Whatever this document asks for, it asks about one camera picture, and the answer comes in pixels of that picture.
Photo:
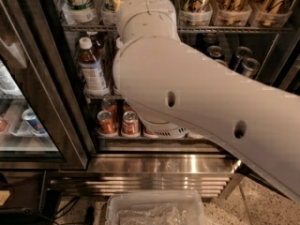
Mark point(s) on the brown tea bottle left front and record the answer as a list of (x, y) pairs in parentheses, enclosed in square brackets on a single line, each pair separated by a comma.
[(90, 63)]

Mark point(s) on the orange soda can front left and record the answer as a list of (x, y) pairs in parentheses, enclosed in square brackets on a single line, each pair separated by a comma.
[(106, 124)]

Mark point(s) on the white green can far left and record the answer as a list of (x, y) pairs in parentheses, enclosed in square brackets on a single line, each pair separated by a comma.
[(81, 11)]

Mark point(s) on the red bull can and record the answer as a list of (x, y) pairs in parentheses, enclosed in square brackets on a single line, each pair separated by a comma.
[(237, 56), (248, 67)]

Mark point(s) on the stainless steel fridge cabinet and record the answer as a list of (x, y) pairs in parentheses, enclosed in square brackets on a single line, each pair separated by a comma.
[(125, 164)]

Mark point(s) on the blue white can behind glass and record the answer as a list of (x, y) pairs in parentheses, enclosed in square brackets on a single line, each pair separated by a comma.
[(30, 118)]

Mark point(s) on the orange soda can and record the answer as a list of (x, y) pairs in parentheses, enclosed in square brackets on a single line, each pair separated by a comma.
[(130, 124), (106, 124)]

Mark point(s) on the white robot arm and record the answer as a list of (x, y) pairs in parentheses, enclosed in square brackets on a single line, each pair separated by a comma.
[(165, 80)]

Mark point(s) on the Red Bull can front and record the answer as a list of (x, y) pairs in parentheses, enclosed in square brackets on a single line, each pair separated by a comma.
[(248, 67)]

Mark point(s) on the orange soda can front middle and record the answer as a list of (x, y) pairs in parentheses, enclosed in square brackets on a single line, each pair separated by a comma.
[(130, 124)]

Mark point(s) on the Red Bull can back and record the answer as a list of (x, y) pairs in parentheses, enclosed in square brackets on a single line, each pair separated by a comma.
[(237, 56)]

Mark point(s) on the gold tall can right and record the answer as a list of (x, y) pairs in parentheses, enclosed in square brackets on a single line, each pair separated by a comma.
[(270, 13)]

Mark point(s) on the open fridge glass door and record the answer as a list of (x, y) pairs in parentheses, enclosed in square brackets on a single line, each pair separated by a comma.
[(247, 172)]

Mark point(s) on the closed left glass door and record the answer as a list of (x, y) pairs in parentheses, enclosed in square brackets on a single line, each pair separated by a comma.
[(35, 56)]

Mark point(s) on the gold tall can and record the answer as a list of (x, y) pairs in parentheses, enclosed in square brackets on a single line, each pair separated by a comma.
[(232, 11), (270, 13), (195, 12)]

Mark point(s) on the white green labelled can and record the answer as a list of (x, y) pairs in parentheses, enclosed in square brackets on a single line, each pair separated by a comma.
[(107, 12)]

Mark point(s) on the gold tall can left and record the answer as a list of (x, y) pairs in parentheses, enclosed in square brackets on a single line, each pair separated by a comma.
[(195, 12)]

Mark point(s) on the clear plastic bin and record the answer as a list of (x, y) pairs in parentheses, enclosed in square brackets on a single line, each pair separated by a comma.
[(156, 207)]

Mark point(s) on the gold tall can middle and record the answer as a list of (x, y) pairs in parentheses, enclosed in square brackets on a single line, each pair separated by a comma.
[(232, 11)]

